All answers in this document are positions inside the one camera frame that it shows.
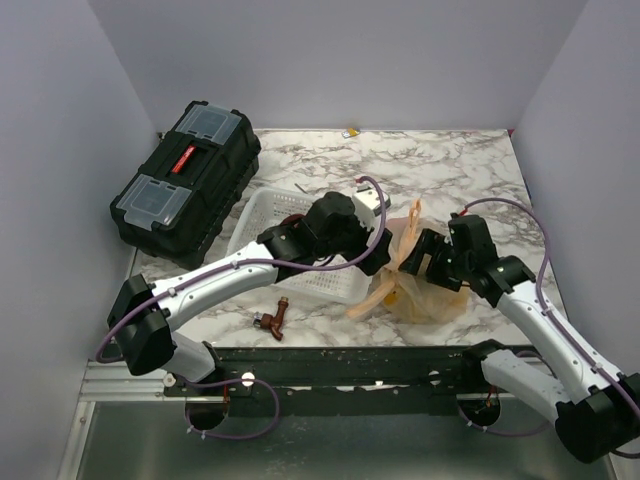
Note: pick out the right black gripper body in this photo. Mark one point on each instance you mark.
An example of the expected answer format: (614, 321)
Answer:
(449, 268)

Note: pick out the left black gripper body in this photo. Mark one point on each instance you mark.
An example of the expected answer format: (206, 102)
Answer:
(354, 239)

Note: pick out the orange translucent plastic bag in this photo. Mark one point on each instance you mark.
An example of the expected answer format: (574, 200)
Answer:
(410, 299)

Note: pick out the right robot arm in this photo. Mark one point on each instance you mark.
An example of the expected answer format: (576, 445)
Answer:
(592, 405)

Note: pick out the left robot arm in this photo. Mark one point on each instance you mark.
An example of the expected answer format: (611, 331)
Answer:
(146, 316)

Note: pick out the small grey hex key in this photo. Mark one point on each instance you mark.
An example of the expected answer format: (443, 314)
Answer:
(301, 188)

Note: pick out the white plastic basket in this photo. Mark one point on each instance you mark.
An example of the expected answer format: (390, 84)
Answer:
(267, 207)

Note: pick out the small yellow tag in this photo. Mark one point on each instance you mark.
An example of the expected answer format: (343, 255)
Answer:
(350, 133)

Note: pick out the brown faucet tap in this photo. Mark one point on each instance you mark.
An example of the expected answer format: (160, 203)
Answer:
(272, 322)

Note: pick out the black plastic toolbox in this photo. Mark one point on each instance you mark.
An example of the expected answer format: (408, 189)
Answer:
(177, 202)

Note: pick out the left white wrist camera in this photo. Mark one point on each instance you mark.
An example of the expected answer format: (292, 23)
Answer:
(368, 203)

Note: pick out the black mounting rail base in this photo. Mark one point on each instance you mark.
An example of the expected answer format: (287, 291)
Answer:
(344, 381)

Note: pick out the aluminium rail extrusion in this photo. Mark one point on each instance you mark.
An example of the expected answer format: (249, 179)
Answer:
(114, 383)

